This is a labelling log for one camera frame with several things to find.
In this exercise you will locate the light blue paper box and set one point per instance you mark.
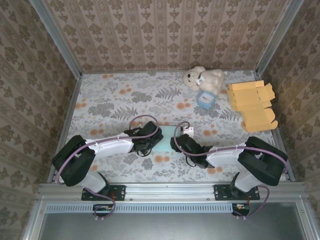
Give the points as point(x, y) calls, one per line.
point(166, 140)

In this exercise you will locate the orange paper box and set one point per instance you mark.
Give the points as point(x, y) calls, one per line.
point(252, 110)

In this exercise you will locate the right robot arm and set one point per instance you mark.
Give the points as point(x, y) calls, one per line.
point(262, 160)

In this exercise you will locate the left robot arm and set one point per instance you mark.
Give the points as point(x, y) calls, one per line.
point(110, 150)

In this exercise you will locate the floral table mat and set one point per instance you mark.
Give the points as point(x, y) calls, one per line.
point(112, 87)

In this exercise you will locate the cream teddy bear plush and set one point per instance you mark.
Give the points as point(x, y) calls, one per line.
point(207, 80)

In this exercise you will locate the black controller board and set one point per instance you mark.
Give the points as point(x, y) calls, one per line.
point(241, 208)
point(102, 208)

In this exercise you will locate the grey metal sheet panel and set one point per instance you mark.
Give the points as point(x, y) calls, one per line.
point(162, 227)

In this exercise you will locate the aluminium mounting rail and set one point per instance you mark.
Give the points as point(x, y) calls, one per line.
point(170, 191)

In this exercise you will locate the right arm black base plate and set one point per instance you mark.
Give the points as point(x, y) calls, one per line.
point(222, 192)

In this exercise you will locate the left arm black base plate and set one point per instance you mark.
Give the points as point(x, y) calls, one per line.
point(117, 192)

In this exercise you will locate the aluminium table side rail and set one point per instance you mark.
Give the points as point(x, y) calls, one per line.
point(69, 112)
point(261, 81)

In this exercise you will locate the aluminium frame post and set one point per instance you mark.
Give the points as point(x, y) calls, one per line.
point(60, 42)
point(277, 37)

